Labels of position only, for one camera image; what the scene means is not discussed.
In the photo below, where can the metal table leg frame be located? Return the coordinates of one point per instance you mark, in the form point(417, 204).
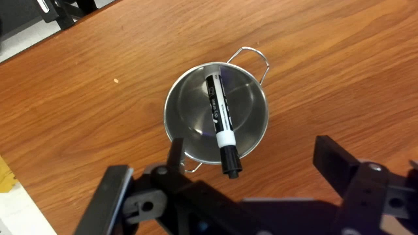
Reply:
point(65, 14)

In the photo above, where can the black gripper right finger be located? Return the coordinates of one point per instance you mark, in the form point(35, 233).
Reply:
point(340, 165)

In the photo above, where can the black and white marker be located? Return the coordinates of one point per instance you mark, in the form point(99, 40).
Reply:
point(219, 113)

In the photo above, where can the small steel pot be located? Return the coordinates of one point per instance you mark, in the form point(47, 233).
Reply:
point(191, 109)

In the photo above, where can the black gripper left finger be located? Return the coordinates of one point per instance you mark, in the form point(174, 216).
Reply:
point(106, 200)

